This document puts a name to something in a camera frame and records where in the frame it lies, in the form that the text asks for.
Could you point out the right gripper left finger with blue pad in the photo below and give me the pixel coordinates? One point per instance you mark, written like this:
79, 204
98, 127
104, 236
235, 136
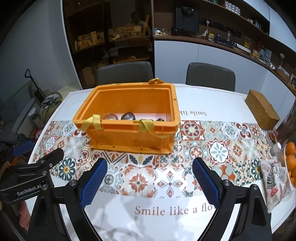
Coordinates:
47, 221

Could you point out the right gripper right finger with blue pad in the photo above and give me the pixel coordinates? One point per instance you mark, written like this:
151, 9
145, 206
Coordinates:
253, 221

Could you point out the silver oval mouse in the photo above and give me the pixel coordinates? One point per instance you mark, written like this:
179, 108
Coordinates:
110, 116

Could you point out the small white candle cup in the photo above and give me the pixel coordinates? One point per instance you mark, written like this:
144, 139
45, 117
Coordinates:
276, 148

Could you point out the patterned tile table runner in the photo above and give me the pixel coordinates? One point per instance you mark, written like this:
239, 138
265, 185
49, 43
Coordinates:
233, 150

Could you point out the crumpled patterned cloth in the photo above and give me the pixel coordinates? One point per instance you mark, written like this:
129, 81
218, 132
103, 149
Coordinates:
49, 105

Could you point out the oranges in bowl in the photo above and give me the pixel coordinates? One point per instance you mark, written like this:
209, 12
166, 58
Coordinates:
287, 159

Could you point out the black hand trolley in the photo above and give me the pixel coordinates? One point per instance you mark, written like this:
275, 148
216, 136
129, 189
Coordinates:
39, 94

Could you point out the orange plastic crate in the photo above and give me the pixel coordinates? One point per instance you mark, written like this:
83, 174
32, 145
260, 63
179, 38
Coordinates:
148, 101

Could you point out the left grey chair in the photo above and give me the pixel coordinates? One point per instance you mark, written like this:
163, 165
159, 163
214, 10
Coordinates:
129, 72

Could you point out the grey chair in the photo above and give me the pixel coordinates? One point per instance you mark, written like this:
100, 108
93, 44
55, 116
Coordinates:
208, 75
129, 72

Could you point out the right grey chair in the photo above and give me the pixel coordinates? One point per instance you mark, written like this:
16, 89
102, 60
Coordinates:
208, 75

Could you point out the dark wooden shelf unit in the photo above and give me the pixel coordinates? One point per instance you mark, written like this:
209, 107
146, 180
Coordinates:
101, 33

